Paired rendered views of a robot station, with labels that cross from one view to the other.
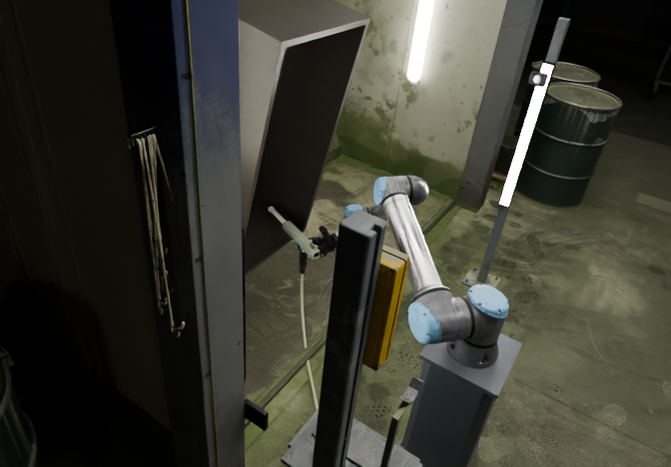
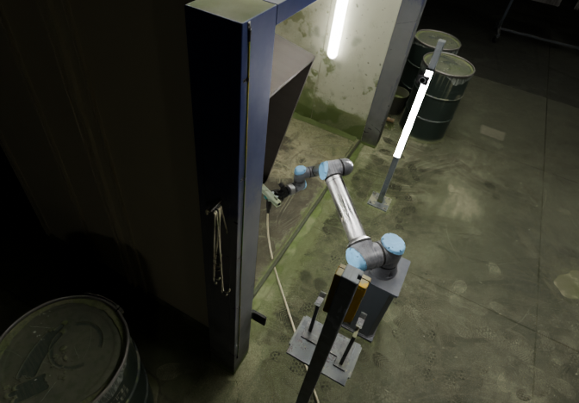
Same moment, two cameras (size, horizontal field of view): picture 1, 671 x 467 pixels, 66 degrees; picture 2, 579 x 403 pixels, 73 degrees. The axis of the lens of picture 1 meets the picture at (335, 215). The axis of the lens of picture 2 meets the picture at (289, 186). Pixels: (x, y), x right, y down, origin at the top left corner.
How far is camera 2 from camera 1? 0.65 m
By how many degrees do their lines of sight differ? 12
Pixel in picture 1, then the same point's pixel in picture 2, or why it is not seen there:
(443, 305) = (368, 250)
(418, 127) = (335, 89)
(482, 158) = (380, 112)
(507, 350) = (402, 266)
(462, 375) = (377, 285)
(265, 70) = not seen: hidden behind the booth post
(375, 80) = not seen: hidden behind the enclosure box
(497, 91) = (391, 68)
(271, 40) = not seen: hidden behind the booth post
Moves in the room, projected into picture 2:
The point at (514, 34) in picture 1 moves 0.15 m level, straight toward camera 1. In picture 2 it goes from (405, 29) to (404, 35)
